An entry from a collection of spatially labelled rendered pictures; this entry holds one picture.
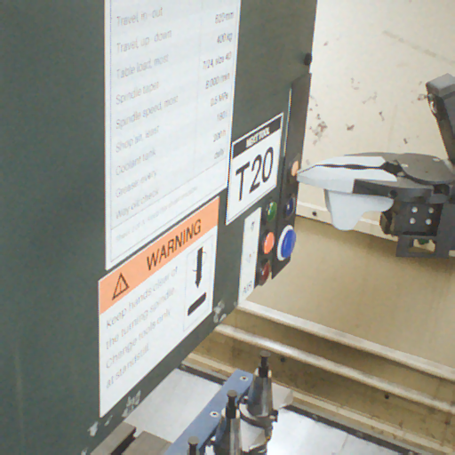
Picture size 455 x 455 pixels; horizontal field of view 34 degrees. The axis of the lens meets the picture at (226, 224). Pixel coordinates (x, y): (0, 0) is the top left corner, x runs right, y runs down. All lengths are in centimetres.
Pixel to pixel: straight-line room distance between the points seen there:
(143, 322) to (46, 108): 20
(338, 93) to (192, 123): 95
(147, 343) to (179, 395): 133
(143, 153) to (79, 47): 10
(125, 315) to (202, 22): 20
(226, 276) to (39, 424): 24
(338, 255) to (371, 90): 36
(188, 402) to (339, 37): 93
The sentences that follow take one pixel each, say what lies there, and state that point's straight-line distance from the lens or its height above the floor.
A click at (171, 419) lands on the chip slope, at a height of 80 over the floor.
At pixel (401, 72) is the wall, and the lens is 141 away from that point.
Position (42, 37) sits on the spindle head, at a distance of 38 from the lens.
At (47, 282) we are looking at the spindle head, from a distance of 42.
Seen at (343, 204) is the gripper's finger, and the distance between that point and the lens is 72.
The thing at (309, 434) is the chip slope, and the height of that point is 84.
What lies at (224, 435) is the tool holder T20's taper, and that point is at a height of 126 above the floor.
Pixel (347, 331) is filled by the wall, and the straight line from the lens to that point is 165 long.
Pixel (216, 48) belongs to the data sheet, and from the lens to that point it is 53.
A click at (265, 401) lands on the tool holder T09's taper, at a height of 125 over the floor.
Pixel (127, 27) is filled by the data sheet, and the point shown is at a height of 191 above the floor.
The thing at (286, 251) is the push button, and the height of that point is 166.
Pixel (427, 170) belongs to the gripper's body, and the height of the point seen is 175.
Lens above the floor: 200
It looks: 26 degrees down
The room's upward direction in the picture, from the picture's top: 4 degrees clockwise
